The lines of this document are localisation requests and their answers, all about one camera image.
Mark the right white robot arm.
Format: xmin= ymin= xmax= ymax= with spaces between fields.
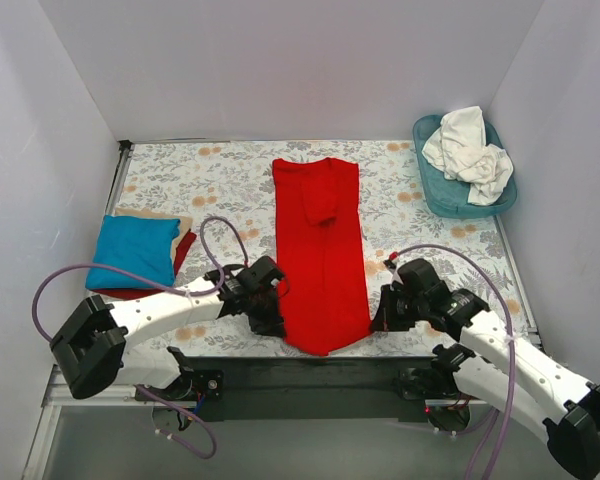
xmin=371 ymin=258 xmax=600 ymax=479

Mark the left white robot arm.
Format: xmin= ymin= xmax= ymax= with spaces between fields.
xmin=49 ymin=256 xmax=287 ymax=400

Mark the folded dark red t-shirt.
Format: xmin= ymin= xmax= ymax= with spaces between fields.
xmin=95 ymin=230 xmax=197 ymax=300

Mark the folded tan t-shirt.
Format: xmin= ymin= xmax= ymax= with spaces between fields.
xmin=114 ymin=207 xmax=193 ymax=260

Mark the floral table mat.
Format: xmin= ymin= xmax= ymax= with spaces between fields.
xmin=106 ymin=140 xmax=538 ymax=341

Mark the teal plastic basket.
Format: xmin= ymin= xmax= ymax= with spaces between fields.
xmin=412 ymin=114 xmax=518 ymax=219

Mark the folded blue t-shirt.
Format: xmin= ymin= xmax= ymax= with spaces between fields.
xmin=92 ymin=215 xmax=180 ymax=286

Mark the white crumpled t-shirt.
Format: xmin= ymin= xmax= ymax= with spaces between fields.
xmin=423 ymin=106 xmax=514 ymax=206

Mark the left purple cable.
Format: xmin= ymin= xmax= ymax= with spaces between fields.
xmin=32 ymin=215 xmax=254 ymax=460

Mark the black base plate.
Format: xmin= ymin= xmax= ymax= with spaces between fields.
xmin=134 ymin=355 xmax=501 ymax=424

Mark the aluminium frame rail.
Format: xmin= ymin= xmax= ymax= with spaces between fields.
xmin=21 ymin=365 xmax=154 ymax=479

